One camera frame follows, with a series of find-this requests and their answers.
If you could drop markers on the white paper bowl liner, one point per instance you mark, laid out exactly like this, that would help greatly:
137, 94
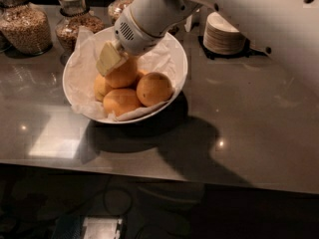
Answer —
83, 67

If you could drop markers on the white stand frame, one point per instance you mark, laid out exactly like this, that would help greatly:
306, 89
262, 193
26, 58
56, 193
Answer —
192, 20

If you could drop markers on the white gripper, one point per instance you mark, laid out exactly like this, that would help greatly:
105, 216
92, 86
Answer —
136, 38

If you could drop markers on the large glass cereal jar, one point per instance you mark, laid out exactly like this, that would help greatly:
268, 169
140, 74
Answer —
25, 26

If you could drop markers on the middle hidden orange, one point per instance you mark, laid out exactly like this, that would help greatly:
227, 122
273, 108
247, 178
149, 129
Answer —
140, 74

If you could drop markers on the right glass cereal jar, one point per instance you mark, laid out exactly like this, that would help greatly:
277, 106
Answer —
116, 8

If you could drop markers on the grey device under table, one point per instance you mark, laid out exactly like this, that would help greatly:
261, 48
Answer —
89, 227

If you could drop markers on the middle glass granola jar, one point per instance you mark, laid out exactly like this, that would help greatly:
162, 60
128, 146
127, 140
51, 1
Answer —
76, 14

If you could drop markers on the tall stack paper bowls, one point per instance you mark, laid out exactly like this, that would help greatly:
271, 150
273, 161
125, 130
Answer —
220, 37

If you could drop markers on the white ceramic bowl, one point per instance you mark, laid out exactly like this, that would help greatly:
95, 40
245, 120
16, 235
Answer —
179, 67

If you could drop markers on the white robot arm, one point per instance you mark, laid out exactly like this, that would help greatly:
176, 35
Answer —
286, 30

